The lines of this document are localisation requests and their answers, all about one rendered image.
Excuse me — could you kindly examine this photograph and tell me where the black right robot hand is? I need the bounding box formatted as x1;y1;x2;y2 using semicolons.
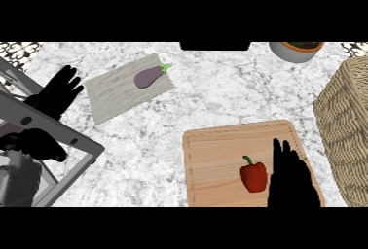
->
266;137;324;208

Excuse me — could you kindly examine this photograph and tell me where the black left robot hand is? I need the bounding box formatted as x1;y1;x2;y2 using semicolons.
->
0;64;86;163

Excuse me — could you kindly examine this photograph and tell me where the red bell pepper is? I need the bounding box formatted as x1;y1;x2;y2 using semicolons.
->
238;155;269;194

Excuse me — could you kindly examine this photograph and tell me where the pale wooden cutting board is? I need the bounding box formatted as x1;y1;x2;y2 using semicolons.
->
182;119;328;208

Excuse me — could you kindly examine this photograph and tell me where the tan wicker basket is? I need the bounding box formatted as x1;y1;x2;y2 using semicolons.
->
312;55;368;208

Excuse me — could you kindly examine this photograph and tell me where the grey woven placemat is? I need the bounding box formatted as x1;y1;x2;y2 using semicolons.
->
83;53;178;125

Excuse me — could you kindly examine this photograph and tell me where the purple eggplant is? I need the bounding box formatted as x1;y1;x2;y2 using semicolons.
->
132;63;175;90

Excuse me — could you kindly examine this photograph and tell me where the grey round planter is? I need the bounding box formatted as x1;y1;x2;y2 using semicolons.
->
268;41;324;64

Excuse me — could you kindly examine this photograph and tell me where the orange pot with plant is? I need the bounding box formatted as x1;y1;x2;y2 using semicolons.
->
281;41;327;53

